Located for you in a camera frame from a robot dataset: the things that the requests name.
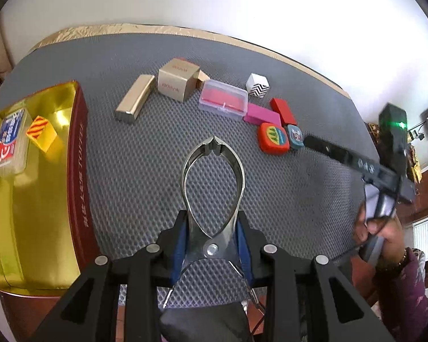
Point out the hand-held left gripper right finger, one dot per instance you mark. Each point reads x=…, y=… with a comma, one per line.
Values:
x=243, y=256

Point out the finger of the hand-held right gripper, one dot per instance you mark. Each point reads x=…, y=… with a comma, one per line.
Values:
x=328, y=149

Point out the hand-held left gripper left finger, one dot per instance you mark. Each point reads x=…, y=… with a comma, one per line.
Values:
x=179, y=253

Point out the small teal tin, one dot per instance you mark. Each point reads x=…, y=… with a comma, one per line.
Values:
x=295, y=137

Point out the red rounded tin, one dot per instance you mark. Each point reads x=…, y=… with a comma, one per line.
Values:
x=273, y=139

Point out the silver metal tongs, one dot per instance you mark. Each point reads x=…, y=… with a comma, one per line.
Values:
x=239, y=178

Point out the clear case with red insert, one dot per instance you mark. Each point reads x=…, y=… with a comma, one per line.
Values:
x=223, y=99

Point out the red and gold tin box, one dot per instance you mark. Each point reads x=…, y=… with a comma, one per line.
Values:
x=39, y=203

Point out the long gold box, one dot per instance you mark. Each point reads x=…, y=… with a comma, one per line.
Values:
x=133, y=99

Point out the gold cube box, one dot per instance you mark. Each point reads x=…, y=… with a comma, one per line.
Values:
x=174, y=82

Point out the person's right forearm purple sleeve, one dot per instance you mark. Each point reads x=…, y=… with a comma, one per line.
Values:
x=406, y=299

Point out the person's right hand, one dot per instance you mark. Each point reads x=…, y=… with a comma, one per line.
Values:
x=392, y=237

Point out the dark cloth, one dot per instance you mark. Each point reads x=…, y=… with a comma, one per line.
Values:
x=203, y=324

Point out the grey honeycomb mat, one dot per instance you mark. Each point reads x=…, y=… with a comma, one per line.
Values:
x=146, y=171

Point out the white cube with zigzag print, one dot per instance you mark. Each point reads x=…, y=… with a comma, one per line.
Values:
x=257, y=83

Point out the small gold box pink cap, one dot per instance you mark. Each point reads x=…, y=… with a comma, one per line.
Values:
x=202, y=77

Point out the yellow box with red stripes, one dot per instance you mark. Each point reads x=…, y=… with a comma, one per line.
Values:
x=44, y=137

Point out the clear box with blue-red label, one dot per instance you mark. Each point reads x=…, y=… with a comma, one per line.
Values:
x=9, y=139

